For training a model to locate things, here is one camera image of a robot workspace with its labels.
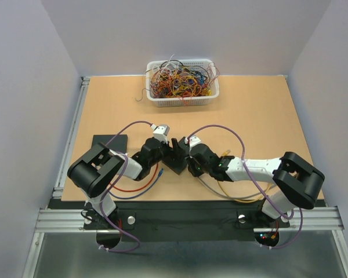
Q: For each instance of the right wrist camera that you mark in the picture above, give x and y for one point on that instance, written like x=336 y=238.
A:
x=192 y=141

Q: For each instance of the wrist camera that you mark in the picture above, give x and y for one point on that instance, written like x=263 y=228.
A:
x=160 y=133
x=192 y=141

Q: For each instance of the black network switch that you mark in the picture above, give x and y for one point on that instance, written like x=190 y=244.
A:
x=177 y=165
x=118 y=144

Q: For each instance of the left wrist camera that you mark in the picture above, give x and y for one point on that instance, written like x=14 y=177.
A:
x=160 y=133

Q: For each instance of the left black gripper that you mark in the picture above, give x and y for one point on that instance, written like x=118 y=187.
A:
x=165 y=145

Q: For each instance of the aluminium frame rail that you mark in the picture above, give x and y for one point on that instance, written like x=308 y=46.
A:
x=191 y=244

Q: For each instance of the left side aluminium rail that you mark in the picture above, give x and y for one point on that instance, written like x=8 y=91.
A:
x=65 y=162

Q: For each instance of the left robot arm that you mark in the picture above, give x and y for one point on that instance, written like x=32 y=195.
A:
x=94 y=170

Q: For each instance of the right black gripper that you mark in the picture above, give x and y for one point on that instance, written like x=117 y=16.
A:
x=193 y=171

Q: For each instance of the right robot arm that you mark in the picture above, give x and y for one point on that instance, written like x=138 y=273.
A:
x=298 y=181

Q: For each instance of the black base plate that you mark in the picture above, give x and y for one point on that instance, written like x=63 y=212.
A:
x=184 y=221

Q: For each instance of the white plastic basket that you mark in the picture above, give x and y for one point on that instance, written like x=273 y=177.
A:
x=176 y=83

